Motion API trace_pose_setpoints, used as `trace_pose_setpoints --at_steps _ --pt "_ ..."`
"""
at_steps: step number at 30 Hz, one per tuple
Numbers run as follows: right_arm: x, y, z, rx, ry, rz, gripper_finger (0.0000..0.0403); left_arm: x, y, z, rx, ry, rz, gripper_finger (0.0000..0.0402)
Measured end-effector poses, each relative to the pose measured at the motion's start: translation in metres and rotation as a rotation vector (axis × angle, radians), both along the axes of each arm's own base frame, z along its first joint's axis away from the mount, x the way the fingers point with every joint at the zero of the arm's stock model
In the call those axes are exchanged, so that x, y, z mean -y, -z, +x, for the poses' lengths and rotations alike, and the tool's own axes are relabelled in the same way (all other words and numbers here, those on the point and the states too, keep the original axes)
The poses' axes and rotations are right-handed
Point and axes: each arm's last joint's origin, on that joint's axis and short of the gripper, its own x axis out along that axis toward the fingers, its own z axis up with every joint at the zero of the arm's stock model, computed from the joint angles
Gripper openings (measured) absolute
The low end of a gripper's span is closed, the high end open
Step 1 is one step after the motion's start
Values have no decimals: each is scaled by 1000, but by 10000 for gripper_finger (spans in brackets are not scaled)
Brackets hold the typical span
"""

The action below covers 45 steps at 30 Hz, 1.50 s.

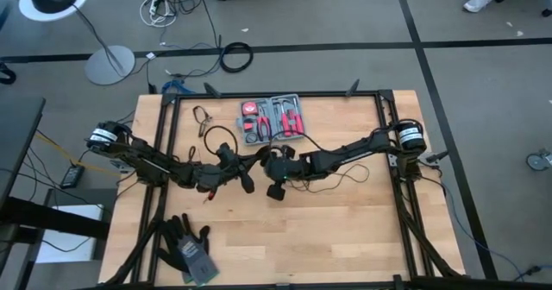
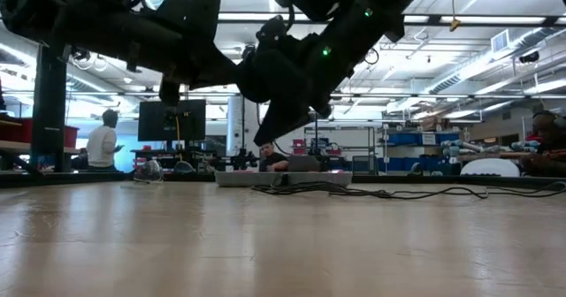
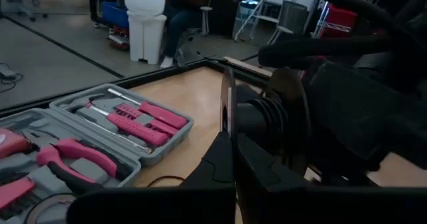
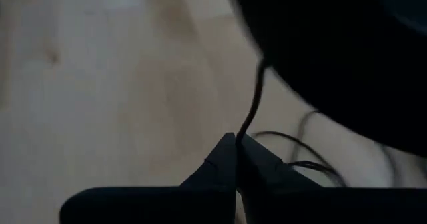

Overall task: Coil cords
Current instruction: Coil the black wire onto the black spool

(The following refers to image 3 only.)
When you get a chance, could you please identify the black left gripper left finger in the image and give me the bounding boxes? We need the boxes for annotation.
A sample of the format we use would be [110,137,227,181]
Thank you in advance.
[179,132,236,189]

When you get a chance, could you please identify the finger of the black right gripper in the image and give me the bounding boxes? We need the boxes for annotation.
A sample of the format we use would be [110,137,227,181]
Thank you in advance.
[370,75,427,181]
[308,62,371,181]

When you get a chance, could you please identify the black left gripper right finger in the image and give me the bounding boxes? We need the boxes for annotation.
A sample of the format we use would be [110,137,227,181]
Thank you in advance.
[237,134,310,189]

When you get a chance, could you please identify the thin black cord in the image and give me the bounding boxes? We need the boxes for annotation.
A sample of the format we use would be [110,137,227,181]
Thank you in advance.
[146,97,290,188]

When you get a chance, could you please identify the black cord spool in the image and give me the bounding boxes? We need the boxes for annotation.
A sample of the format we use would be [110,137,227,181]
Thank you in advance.
[219,66,314,180]

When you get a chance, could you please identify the red storage shelf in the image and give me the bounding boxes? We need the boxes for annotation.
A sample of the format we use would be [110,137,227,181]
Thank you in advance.
[313,0,374,40]

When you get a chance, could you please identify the grey mesh chair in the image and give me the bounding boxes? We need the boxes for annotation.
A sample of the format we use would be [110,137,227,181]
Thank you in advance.
[266,0,310,45]

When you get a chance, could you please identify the grey plastic tool case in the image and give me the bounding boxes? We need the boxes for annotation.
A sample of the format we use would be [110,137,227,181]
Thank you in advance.
[0,83,195,224]

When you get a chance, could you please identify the red bit holder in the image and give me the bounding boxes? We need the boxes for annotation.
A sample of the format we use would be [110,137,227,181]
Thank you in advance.
[115,103,179,137]

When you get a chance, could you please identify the office chair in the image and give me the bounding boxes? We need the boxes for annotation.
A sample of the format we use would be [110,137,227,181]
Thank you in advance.
[196,5,214,37]

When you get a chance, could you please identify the white trash bin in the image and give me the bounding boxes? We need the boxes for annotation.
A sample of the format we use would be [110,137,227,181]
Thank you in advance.
[123,0,167,65]

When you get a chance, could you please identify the person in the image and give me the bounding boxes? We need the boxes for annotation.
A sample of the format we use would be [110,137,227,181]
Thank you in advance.
[159,0,216,69]

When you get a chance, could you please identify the black tape roll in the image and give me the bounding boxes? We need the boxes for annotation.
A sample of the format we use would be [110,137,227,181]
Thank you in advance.
[23,192,78,224]

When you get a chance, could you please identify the blue bin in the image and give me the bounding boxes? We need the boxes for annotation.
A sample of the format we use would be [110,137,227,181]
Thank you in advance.
[101,0,131,30]

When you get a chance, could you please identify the red utility knife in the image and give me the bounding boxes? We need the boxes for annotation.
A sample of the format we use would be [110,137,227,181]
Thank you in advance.
[0,176,37,212]

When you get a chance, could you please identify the red tape measure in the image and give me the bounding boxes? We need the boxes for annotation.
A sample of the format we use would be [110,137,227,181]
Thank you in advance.
[0,127,31,160]

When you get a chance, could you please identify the red-handled screwdriver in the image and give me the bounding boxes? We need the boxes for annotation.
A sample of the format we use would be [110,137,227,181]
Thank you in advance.
[85,102,169,147]
[106,87,188,130]

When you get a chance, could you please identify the red-handled pliers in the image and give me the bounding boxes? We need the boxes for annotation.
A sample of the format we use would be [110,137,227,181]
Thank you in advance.
[22,130,133,194]

